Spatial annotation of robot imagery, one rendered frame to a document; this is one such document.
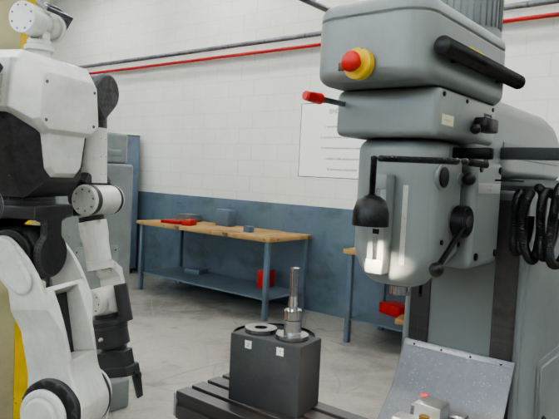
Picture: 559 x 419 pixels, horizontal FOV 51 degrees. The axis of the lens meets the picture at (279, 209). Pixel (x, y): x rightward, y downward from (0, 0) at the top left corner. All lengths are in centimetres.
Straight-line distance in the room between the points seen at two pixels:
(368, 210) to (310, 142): 559
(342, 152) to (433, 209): 521
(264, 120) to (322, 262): 187
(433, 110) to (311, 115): 556
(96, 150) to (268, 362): 71
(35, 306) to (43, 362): 13
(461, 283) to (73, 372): 103
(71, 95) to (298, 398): 92
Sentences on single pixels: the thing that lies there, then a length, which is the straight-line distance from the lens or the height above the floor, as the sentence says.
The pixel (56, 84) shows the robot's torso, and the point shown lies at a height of 171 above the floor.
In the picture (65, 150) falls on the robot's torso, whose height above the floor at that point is 157.
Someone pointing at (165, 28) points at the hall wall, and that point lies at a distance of 875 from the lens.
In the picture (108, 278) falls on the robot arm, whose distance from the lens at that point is 162.
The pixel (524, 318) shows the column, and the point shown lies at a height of 119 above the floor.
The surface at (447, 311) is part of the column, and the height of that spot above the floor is 118.
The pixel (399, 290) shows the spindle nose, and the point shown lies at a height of 129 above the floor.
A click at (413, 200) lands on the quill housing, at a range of 125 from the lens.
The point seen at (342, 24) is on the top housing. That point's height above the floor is 184.
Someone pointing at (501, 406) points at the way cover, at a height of 97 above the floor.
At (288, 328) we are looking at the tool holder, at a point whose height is 113.
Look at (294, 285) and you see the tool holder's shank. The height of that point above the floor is 125.
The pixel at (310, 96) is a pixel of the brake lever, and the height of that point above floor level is 170.
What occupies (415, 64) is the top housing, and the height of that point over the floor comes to 175.
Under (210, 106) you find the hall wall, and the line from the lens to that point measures 783.
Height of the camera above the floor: 154
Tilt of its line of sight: 3 degrees down
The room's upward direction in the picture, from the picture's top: 3 degrees clockwise
